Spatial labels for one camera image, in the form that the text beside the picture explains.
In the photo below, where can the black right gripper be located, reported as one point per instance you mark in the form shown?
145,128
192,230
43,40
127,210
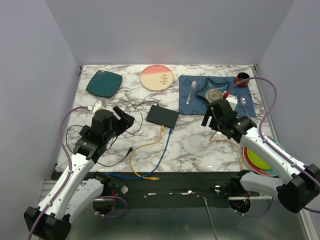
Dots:
212,124

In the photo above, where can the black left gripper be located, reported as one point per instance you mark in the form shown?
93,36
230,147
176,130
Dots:
127,119

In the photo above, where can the black network switch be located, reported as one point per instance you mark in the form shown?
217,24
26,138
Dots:
162,116

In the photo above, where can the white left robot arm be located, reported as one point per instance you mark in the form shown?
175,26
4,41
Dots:
52,218

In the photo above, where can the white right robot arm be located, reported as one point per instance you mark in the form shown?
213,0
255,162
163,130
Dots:
297,184

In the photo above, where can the blue cloth placemat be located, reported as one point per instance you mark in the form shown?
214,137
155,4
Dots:
197,106

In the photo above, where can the blue star-shaped dish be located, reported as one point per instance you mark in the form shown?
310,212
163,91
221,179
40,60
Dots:
212,90

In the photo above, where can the silver spoon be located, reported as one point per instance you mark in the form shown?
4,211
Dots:
243,102

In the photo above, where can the black power adapter brick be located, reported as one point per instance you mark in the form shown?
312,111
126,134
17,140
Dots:
84,130

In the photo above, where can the silver fork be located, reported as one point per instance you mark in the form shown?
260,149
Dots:
193,86

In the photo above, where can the teal square plate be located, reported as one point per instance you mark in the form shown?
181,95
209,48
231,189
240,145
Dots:
104,84

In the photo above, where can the orange-brown mug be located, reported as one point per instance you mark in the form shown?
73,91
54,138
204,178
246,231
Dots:
240,79

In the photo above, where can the pink and cream round plate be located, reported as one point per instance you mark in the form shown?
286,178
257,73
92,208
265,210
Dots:
156,77

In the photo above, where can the lime green plate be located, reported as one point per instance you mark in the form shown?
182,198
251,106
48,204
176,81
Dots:
256,160

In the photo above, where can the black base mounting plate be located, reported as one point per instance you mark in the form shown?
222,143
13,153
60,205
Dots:
172,189

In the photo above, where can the light blue patterned plate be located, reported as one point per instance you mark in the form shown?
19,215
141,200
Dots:
277,143

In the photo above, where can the red rimmed plate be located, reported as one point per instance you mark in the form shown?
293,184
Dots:
267,173

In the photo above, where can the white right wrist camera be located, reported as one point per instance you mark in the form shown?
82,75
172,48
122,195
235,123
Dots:
232,99

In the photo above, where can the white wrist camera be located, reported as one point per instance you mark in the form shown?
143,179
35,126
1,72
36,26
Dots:
232,99
98,105

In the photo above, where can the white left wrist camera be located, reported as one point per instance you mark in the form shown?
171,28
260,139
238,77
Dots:
98,105

